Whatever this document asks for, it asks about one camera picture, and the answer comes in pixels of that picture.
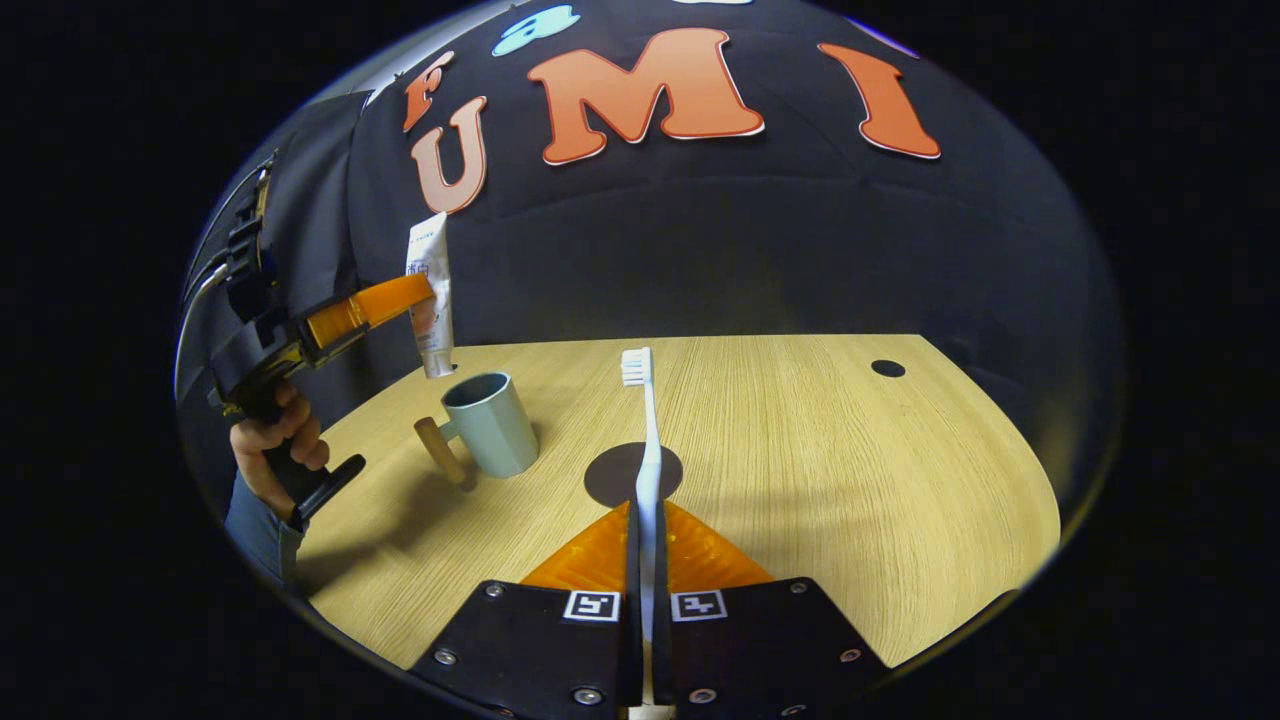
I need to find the white toothbrush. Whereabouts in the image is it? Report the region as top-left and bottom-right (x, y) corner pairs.
(620, 347), (676, 720)

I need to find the dark round coaster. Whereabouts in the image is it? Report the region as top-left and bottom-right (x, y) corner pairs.
(584, 441), (685, 509)

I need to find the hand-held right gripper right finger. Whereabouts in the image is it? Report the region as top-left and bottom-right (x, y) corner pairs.
(655, 500), (891, 716)

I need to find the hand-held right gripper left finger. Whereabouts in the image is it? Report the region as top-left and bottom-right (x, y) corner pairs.
(410, 500), (641, 716)

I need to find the white toothpaste tube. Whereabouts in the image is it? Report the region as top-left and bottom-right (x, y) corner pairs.
(405, 212), (456, 379)

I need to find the light blue cup wooden handle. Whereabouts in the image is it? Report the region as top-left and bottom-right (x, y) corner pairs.
(414, 372), (541, 486)

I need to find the black backdrop cloth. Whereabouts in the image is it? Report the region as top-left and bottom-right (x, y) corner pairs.
(175, 0), (1126, 521)

